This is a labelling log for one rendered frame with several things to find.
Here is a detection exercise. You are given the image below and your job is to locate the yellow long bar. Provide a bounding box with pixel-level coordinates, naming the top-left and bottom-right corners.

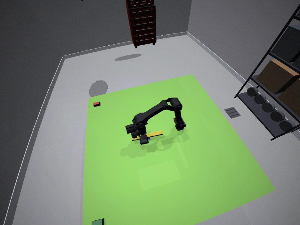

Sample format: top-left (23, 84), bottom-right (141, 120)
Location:
top-left (131, 130), bottom-right (163, 141)

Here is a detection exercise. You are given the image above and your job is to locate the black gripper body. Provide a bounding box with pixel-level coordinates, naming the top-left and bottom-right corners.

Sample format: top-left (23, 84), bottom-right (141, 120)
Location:
top-left (138, 128), bottom-right (149, 145)

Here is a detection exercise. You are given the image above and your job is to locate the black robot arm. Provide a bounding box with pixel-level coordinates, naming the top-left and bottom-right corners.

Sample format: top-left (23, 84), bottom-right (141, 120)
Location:
top-left (125, 97), bottom-right (186, 139)

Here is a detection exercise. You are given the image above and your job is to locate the red rectangular block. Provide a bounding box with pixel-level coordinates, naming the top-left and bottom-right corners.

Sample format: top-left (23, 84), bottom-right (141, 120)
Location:
top-left (93, 102), bottom-right (100, 107)

